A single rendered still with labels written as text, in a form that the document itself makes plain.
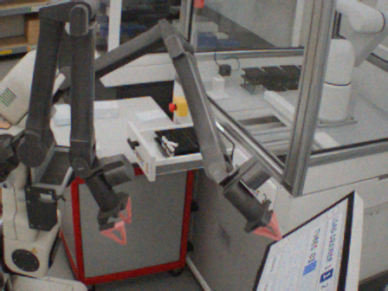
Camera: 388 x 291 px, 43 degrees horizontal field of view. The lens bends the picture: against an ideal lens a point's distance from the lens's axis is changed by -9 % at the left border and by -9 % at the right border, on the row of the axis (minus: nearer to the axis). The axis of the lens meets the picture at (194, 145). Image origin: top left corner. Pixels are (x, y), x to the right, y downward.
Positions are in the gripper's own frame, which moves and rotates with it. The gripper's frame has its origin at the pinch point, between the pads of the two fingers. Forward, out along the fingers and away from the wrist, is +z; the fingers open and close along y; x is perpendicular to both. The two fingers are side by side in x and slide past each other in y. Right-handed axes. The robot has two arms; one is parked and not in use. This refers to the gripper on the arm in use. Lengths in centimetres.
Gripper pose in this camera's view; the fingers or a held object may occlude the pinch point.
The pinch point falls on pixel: (278, 237)
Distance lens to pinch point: 142.0
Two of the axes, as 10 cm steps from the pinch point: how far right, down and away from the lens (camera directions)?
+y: 3.0, -4.2, 8.6
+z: 6.8, 7.2, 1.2
